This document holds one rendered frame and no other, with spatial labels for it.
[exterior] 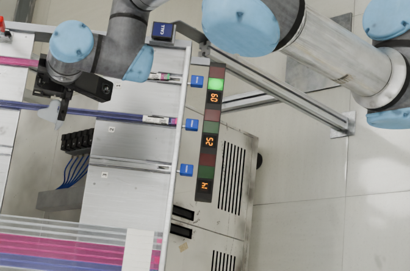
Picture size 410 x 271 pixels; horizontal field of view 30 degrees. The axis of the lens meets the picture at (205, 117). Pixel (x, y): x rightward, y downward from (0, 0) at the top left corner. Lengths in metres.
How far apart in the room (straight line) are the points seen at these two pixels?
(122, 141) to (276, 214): 0.82
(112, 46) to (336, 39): 0.43
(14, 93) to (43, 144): 0.55
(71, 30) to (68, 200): 0.81
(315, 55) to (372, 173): 1.11
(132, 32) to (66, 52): 0.14
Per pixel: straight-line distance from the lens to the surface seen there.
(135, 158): 1.77
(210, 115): 1.81
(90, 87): 1.60
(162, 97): 1.82
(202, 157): 1.78
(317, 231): 2.36
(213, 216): 2.31
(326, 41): 1.23
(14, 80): 1.88
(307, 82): 2.53
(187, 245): 2.22
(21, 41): 1.91
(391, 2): 1.46
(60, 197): 2.17
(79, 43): 1.41
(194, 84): 1.82
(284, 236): 2.43
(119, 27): 1.46
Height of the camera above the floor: 1.89
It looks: 42 degrees down
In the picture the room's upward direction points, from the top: 65 degrees counter-clockwise
